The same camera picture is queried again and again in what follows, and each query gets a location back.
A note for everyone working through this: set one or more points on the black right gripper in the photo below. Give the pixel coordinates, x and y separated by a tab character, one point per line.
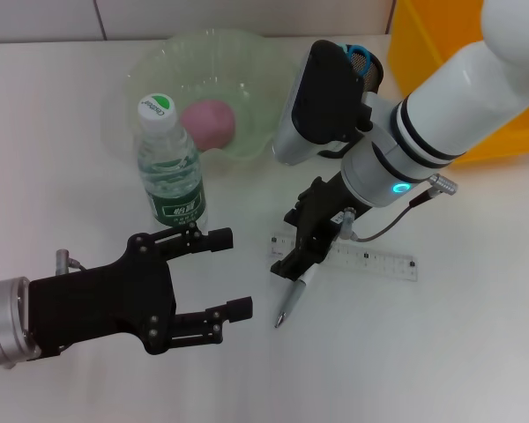
326	211

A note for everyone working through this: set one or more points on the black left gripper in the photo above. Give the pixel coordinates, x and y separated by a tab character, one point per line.
101	299

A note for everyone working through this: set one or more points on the grey white ballpoint pen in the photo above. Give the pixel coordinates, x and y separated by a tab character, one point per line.
291	302

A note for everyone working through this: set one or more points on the clear plastic ruler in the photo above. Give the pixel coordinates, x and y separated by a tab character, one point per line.
379	260

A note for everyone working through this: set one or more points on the clear water bottle green label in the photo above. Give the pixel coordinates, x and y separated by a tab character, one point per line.
172	176

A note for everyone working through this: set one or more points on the pink peach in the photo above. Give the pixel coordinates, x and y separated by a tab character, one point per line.
209	125

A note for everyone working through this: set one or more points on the blue turquoise scissors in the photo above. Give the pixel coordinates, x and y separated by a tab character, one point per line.
357	50

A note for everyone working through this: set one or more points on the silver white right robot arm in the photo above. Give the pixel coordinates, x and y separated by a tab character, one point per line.
458	97

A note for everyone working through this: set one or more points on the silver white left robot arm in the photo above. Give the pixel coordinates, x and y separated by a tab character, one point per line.
6	317

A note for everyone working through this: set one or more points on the black mesh pen holder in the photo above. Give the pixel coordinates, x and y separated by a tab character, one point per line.
374	75

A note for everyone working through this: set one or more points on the green glass fruit bowl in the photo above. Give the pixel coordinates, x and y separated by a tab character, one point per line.
229	57

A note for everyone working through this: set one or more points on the right gripper silver plug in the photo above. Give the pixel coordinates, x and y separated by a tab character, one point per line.
348	220

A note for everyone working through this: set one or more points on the gripper silver plug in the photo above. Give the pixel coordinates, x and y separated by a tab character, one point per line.
348	220
64	261

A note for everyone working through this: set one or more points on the left gripper silver plug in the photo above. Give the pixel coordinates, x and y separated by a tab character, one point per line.
64	261

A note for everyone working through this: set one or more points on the yellow plastic bin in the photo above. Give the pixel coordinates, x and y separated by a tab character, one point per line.
410	53

